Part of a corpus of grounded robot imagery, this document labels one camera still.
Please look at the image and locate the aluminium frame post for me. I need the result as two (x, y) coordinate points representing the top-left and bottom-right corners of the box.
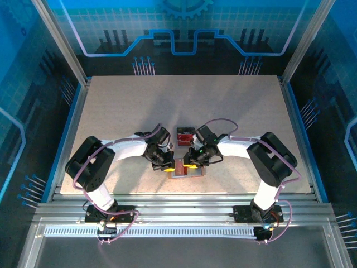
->
(279, 0), (337, 86)
(31, 0), (92, 86)

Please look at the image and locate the red credit card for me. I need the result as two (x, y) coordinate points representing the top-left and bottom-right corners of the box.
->
(173, 157), (186, 177)
(177, 133), (194, 146)

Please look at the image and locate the red black card item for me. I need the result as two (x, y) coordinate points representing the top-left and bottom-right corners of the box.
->
(176, 126), (196, 147)

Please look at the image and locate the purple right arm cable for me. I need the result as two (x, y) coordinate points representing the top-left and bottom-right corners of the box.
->
(204, 118), (302, 246)

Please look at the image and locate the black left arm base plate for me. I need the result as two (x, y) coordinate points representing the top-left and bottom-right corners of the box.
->
(84, 205), (135, 223)

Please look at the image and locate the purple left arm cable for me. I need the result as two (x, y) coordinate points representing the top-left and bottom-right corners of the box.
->
(72, 123), (162, 246)

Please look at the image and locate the aluminium cross beam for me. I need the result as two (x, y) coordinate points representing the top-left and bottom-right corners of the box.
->
(33, 193), (338, 226)

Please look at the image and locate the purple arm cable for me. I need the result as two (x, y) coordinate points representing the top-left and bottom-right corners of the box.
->
(204, 118), (302, 246)
(72, 123), (162, 246)

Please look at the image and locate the white slotted cable duct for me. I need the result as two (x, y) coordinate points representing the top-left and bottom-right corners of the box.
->
(43, 226), (259, 238)

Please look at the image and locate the aluminium side rail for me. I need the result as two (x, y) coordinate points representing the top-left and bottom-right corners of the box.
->
(46, 79), (91, 203)
(277, 76), (321, 203)

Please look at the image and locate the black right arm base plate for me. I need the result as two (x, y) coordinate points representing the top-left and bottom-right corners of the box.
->
(233, 205), (284, 223)

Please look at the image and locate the black connector box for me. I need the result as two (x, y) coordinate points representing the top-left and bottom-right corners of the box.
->
(97, 223), (118, 240)
(254, 226), (273, 241)

